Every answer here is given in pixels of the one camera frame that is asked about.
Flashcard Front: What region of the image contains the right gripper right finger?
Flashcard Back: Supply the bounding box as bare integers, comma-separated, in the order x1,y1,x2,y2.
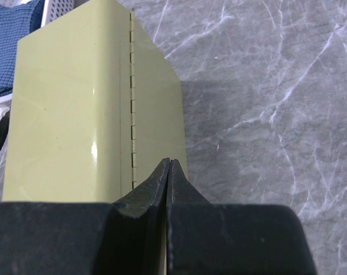
167,160,317,274

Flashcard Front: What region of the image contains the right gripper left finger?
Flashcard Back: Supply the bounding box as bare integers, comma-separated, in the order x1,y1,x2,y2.
0,158,170,274

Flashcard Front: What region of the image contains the olive green metal drawer box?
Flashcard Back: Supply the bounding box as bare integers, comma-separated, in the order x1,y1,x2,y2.
2,1,187,203

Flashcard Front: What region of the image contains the white plastic perforated basket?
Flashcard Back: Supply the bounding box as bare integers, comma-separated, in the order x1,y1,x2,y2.
0,0,74,104

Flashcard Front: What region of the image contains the blue checkered cloth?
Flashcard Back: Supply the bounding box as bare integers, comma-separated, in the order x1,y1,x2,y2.
0,1,44,97

